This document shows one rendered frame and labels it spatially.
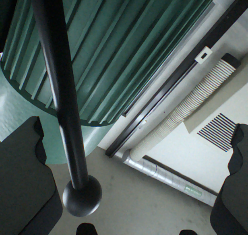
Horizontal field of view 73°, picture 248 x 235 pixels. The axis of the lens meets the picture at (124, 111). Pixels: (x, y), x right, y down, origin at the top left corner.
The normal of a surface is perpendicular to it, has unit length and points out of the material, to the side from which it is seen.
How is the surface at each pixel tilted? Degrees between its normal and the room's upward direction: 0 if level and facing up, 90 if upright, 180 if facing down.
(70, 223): 180
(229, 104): 90
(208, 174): 90
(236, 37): 90
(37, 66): 90
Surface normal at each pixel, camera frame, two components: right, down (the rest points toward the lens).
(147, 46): 0.50, 0.71
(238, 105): -0.03, 0.51
